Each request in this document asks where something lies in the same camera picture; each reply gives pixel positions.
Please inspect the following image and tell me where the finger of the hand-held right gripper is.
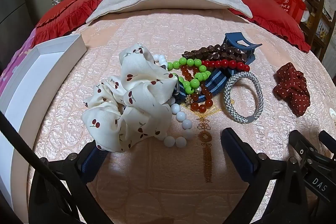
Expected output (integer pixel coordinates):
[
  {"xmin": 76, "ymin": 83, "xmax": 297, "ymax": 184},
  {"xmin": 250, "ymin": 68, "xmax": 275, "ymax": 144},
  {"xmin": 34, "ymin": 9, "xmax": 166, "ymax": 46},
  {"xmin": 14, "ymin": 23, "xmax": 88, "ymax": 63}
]
[
  {"xmin": 319, "ymin": 131, "xmax": 336, "ymax": 155},
  {"xmin": 288, "ymin": 130, "xmax": 324, "ymax": 161}
]

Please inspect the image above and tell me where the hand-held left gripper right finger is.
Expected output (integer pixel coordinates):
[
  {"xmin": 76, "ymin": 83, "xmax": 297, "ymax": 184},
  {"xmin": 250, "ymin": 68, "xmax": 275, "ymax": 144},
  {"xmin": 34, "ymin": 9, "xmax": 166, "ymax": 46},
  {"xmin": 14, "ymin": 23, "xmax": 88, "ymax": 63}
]
[{"xmin": 220, "ymin": 127, "xmax": 315, "ymax": 224}]

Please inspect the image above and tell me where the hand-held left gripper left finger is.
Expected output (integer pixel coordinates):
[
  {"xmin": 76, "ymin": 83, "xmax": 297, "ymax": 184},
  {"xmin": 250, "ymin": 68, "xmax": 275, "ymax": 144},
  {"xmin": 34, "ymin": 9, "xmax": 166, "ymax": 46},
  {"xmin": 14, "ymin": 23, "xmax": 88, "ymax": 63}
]
[{"xmin": 28, "ymin": 140, "xmax": 109, "ymax": 224}]

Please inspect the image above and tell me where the silver grey hair tie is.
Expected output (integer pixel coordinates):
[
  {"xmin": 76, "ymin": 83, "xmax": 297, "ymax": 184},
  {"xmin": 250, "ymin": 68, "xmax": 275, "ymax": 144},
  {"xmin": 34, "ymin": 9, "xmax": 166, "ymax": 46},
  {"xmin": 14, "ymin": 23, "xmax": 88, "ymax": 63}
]
[{"xmin": 223, "ymin": 72, "xmax": 264, "ymax": 124}]

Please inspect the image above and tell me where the amber bead bracelet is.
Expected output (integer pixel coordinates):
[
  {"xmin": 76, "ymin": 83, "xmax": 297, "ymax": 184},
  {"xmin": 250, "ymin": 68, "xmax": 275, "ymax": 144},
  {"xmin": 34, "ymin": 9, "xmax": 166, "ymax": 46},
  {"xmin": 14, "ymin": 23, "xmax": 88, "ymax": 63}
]
[{"xmin": 180, "ymin": 64, "xmax": 214, "ymax": 113}]

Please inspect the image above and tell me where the white bead bracelet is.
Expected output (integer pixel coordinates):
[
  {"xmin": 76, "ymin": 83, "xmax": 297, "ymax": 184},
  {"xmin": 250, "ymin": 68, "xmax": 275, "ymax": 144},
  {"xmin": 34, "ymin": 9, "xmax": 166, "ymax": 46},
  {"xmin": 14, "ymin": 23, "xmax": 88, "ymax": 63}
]
[{"xmin": 153, "ymin": 54, "xmax": 194, "ymax": 149}]

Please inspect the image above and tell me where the dark red dotted scrunchie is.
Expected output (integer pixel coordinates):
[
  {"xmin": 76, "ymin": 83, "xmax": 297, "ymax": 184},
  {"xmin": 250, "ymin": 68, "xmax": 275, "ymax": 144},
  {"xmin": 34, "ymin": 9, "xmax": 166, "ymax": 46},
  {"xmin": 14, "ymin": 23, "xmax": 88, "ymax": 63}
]
[{"xmin": 272, "ymin": 62, "xmax": 311, "ymax": 117}]

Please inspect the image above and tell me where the blue plaid bow hair clip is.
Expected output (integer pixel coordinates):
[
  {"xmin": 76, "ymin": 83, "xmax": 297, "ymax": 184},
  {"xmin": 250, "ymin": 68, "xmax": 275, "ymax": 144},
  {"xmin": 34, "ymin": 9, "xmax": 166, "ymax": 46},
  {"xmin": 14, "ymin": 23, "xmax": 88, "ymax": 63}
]
[{"xmin": 173, "ymin": 67, "xmax": 238, "ymax": 104}]

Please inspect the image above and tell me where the white cherry print scrunchie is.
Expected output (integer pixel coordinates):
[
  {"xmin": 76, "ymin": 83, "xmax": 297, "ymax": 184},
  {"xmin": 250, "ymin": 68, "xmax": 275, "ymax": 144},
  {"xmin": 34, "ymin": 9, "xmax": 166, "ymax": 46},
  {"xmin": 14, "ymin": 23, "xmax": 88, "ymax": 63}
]
[{"xmin": 81, "ymin": 43, "xmax": 179, "ymax": 153}]

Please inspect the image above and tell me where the red bead bracelet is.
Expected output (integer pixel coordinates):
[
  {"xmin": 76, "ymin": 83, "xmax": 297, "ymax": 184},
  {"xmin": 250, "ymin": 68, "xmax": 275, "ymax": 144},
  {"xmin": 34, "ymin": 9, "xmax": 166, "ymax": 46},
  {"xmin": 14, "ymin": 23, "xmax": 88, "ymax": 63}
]
[{"xmin": 201, "ymin": 59, "xmax": 250, "ymax": 72}]

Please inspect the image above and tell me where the white cardboard box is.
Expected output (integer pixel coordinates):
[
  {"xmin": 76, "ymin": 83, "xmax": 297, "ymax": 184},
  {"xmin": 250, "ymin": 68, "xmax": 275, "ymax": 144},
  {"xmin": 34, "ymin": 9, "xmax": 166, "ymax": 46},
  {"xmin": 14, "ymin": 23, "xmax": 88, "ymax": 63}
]
[{"xmin": 0, "ymin": 34, "xmax": 87, "ymax": 216}]

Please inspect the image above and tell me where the brown bead bracelet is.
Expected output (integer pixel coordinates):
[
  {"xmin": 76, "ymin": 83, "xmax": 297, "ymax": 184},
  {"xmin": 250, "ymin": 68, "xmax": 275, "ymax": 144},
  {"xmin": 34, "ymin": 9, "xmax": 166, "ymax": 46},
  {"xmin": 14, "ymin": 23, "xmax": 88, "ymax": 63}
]
[{"xmin": 183, "ymin": 43, "xmax": 248, "ymax": 65}]

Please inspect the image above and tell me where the green bead bracelet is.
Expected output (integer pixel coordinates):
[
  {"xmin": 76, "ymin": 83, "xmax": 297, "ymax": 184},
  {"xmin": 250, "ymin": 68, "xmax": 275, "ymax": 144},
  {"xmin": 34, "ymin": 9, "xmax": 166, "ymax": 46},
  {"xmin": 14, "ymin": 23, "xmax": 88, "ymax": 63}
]
[{"xmin": 166, "ymin": 57, "xmax": 210, "ymax": 94}]

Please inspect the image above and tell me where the blue hair claw clip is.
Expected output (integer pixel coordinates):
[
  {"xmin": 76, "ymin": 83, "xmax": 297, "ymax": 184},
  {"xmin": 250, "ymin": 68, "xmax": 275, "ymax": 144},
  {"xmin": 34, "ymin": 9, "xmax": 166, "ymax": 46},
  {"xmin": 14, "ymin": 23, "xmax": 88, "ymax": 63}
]
[{"xmin": 220, "ymin": 33, "xmax": 263, "ymax": 65}]

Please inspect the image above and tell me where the peach quilted bed cover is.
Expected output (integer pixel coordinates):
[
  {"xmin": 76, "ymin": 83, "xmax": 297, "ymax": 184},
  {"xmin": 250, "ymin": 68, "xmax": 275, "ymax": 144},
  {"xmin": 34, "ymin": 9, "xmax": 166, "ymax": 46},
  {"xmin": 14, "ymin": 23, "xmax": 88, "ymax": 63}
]
[{"xmin": 26, "ymin": 9, "xmax": 336, "ymax": 224}]

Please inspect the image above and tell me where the wooden shelf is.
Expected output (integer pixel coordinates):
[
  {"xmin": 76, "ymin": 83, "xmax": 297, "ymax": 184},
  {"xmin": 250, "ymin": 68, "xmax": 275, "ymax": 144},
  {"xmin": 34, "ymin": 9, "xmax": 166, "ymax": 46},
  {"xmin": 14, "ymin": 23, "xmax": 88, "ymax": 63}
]
[{"xmin": 299, "ymin": 0, "xmax": 328, "ymax": 62}]

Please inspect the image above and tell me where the purple floral bed sheet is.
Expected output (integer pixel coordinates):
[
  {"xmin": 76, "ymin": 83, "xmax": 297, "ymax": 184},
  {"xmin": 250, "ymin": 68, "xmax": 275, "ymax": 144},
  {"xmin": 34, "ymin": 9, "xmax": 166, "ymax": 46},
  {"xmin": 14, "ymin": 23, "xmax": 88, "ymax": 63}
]
[{"xmin": 0, "ymin": 30, "xmax": 37, "ymax": 88}]

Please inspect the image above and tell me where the red ruffled pillow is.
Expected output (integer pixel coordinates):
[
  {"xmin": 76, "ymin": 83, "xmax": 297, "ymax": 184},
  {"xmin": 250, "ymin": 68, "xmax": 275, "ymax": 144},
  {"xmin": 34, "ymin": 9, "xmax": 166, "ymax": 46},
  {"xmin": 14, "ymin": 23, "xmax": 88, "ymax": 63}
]
[
  {"xmin": 228, "ymin": 0, "xmax": 311, "ymax": 53},
  {"xmin": 31, "ymin": 0, "xmax": 109, "ymax": 46}
]

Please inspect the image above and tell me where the red gift bag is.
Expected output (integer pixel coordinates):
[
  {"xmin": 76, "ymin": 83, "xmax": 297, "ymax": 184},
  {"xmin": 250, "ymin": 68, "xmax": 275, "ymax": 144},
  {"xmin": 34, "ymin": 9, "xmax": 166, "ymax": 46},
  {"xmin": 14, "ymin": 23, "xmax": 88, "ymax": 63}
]
[{"xmin": 273, "ymin": 0, "xmax": 307, "ymax": 22}]

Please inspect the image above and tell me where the black cable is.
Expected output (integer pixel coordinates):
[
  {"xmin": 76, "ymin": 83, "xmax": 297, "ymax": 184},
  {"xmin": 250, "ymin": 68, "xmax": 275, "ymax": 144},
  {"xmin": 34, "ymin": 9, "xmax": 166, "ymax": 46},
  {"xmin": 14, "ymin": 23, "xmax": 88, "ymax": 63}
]
[{"xmin": 0, "ymin": 109, "xmax": 108, "ymax": 224}]

